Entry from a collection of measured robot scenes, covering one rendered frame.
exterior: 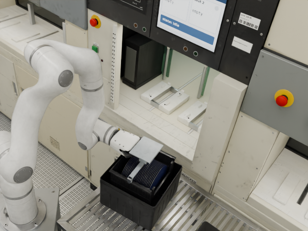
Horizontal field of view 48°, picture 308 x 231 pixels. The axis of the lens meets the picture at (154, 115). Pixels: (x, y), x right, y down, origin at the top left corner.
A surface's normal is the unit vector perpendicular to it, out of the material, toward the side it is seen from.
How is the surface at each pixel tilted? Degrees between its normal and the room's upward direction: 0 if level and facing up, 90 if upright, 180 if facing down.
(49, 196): 0
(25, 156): 64
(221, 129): 90
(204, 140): 90
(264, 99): 90
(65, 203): 0
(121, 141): 5
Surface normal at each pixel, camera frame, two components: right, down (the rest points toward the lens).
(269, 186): 0.11, -0.76
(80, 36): -0.62, 0.45
